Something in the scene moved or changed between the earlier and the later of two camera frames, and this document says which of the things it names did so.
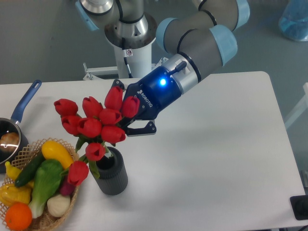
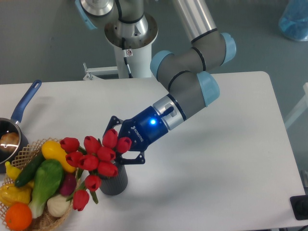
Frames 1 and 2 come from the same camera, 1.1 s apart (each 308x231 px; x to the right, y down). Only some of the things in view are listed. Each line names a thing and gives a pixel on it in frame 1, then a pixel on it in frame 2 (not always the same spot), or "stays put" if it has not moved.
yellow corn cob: [10, 193] stays put
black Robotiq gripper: [156, 90] → [143, 130]
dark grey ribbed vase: [113, 176] stays put
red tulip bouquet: [98, 127] → [95, 160]
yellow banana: [13, 172] stays put
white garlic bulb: [57, 205] stays put
